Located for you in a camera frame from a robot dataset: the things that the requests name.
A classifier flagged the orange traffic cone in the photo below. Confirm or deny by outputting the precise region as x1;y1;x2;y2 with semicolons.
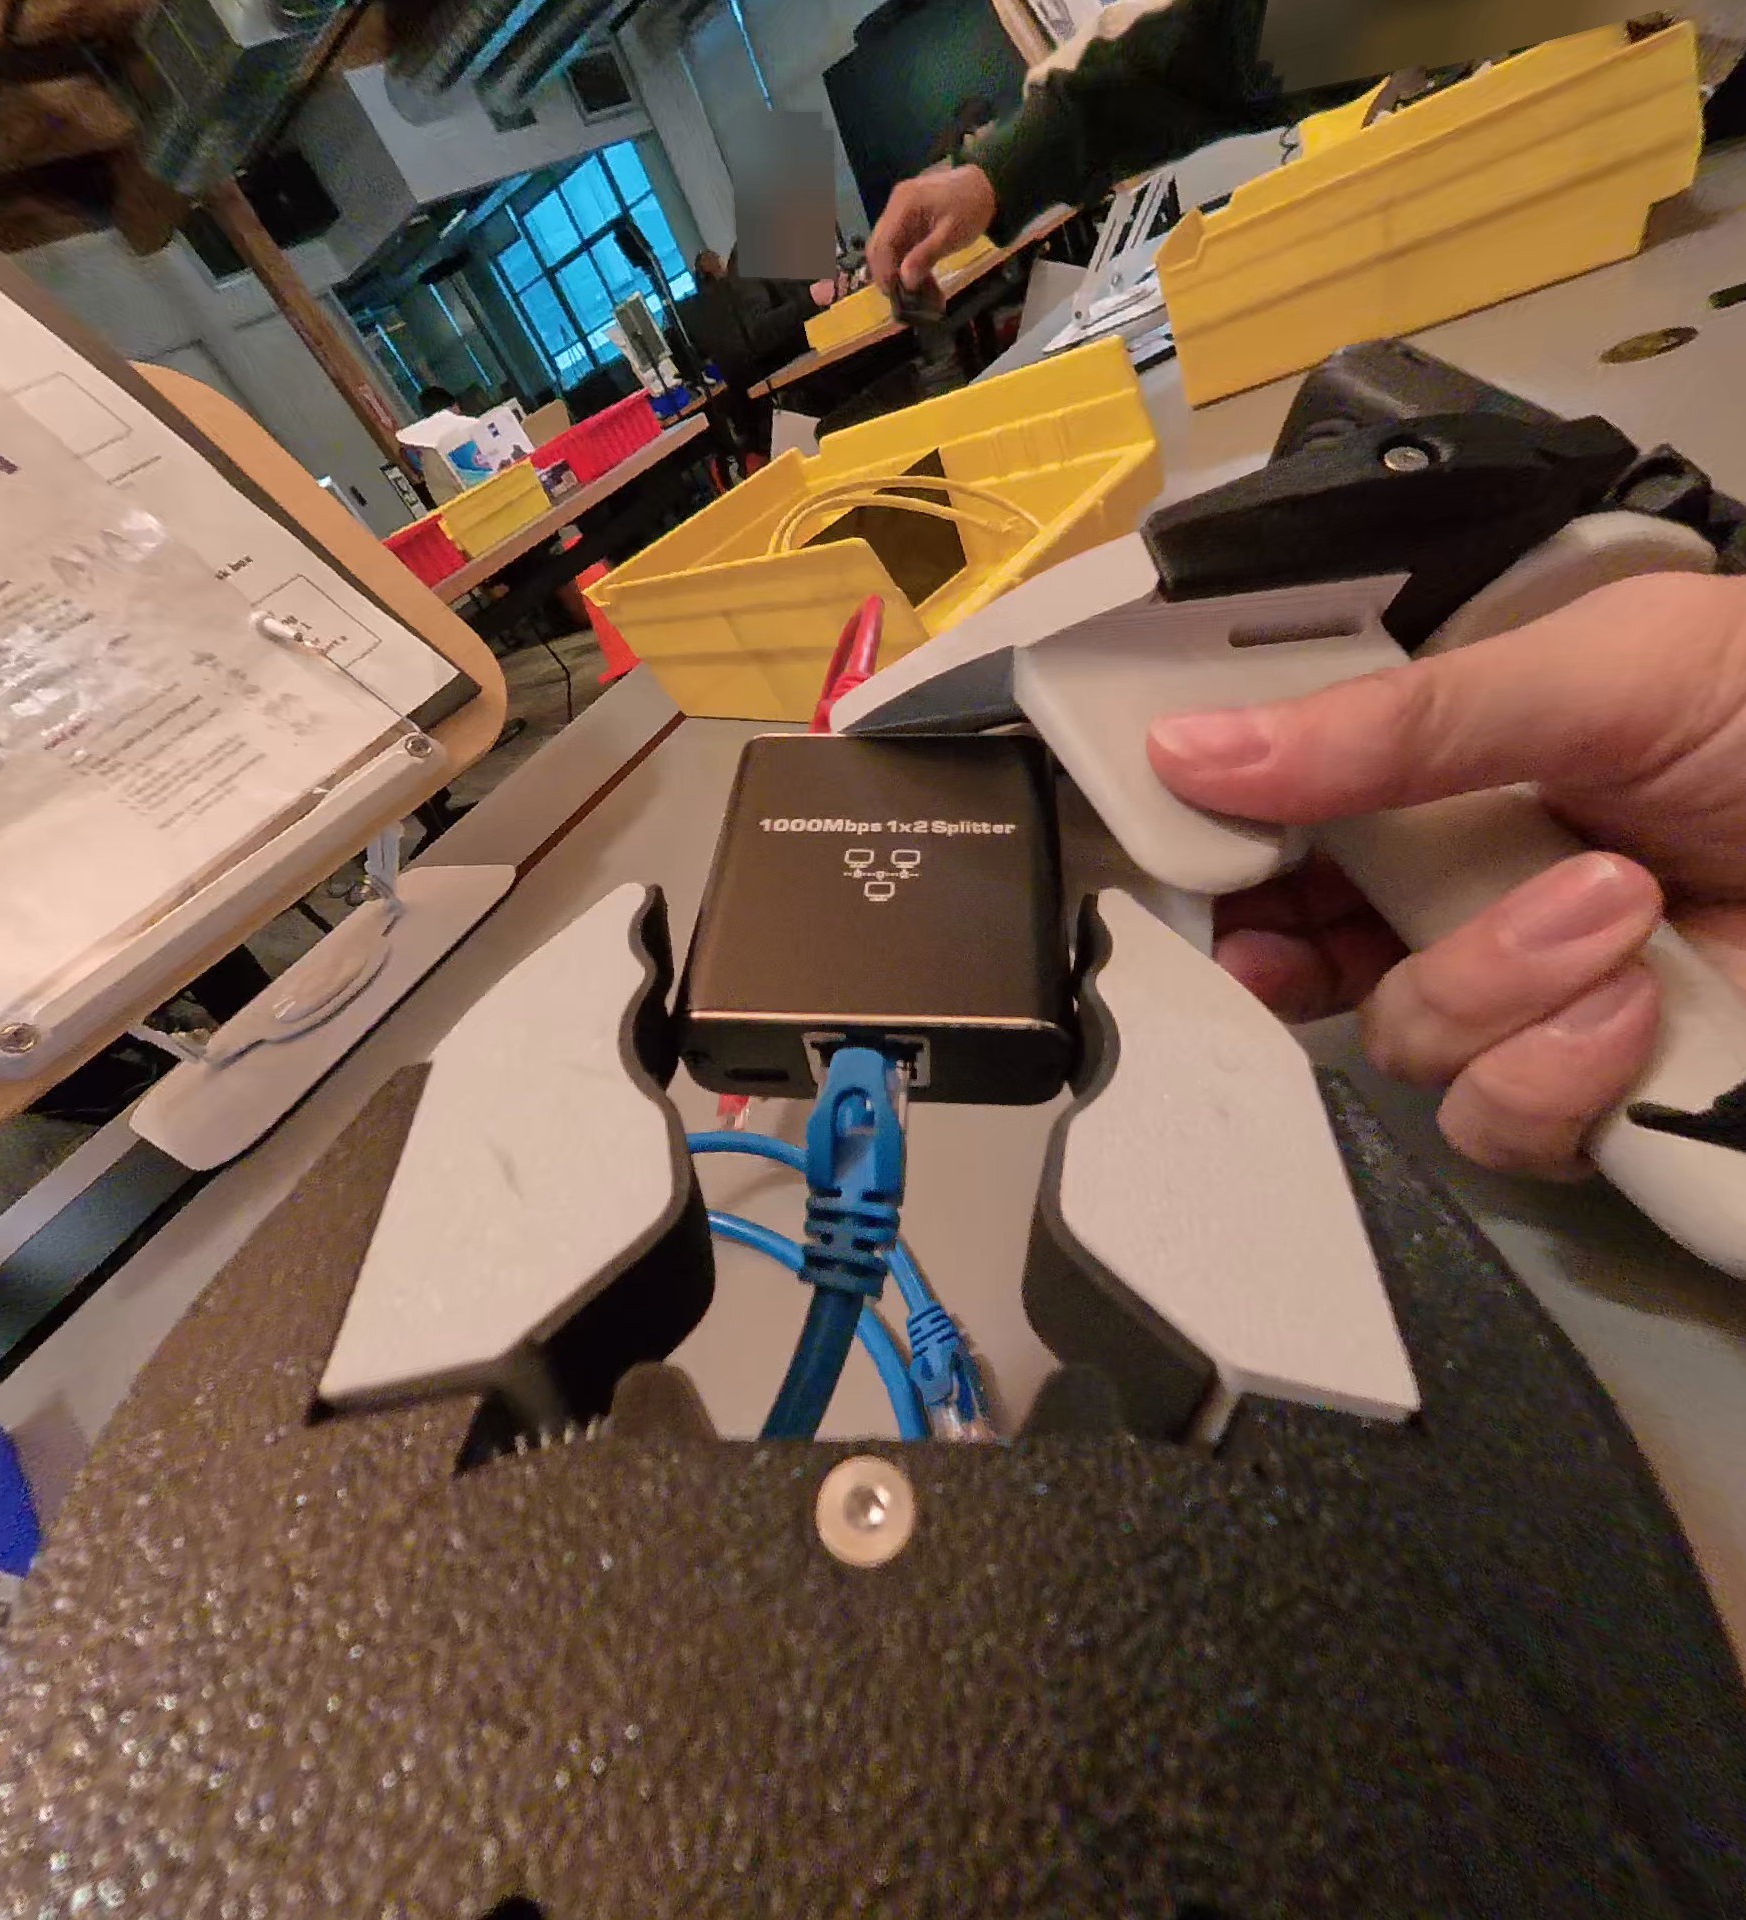
574;563;645;684

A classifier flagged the metal ventilation duct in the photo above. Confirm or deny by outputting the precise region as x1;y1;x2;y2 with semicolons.
139;0;754;167

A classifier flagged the small yellow bin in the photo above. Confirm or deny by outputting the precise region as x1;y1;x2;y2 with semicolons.
439;456;546;560

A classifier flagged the yellow storage bin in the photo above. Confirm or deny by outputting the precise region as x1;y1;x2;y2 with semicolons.
1158;14;1709;410
586;338;1167;725

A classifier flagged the blue network cable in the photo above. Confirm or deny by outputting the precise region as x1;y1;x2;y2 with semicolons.
687;1042;996;1445

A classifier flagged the black network splitter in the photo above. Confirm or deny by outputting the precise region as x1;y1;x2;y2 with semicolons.
679;736;1082;1103

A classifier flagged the wooden document stand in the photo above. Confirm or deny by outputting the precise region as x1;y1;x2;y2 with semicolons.
0;180;516;1172
1031;165;1184;362

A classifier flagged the printed instruction sheet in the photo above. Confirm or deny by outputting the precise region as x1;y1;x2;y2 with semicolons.
0;217;483;1103

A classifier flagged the grey desk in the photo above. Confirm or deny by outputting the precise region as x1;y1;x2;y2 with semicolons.
0;316;1746;1920

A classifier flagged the yellow network cable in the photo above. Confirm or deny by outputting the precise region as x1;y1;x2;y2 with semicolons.
768;477;1040;565

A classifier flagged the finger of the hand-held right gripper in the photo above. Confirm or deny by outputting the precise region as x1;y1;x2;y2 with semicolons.
828;574;1419;892
1094;858;1221;957

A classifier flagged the red network cable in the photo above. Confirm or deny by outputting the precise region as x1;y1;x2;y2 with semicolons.
714;596;887;1129

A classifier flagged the red storage bin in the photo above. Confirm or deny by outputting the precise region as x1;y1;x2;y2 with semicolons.
384;392;666;587

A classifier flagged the white cardboard box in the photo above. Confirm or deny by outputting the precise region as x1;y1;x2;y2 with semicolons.
397;404;534;488

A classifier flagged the black wall screen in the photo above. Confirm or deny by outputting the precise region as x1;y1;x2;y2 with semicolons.
820;0;1032;189

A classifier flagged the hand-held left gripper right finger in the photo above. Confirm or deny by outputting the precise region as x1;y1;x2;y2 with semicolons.
1024;884;1422;1440

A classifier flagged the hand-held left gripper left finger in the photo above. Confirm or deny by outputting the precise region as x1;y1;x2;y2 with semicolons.
317;879;721;1420

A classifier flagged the person's right hand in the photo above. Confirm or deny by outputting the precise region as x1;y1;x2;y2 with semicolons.
1146;566;1746;1185

